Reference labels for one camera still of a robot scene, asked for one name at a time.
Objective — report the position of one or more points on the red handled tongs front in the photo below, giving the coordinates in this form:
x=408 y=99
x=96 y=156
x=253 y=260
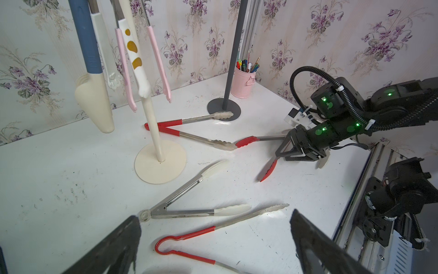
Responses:
x=239 y=244

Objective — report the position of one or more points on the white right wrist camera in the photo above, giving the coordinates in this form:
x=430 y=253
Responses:
x=297 y=117

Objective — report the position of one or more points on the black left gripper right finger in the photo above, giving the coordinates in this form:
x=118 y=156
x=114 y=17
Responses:
x=317 y=253

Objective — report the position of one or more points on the red steel tongs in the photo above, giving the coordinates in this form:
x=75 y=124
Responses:
x=257 y=155

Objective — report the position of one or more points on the blue handled cream tongs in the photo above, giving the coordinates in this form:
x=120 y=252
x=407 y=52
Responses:
x=91 y=93

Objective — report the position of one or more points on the pink pen cup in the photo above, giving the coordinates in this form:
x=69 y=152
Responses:
x=244 y=77

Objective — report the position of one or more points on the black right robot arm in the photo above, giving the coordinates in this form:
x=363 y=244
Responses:
x=347 y=114

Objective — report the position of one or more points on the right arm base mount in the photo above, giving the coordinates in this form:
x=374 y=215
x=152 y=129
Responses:
x=394 y=203

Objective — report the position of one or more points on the dark grey utensil rack stand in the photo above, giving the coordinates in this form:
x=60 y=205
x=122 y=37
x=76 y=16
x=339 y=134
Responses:
x=224 y=104

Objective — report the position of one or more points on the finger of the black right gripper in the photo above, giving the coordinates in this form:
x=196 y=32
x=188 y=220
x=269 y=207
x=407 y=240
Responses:
x=292 y=156
x=287 y=146

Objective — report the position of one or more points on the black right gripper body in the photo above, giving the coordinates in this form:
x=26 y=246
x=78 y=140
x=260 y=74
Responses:
x=313 y=143

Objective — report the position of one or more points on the white utensil rack stand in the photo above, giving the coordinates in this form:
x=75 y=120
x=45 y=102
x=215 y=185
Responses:
x=162 y=161

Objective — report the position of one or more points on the steel cream-tipped tongs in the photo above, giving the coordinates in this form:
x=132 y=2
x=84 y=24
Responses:
x=196 y=198

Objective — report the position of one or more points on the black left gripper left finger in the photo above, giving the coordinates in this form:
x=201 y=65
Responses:
x=115 y=254

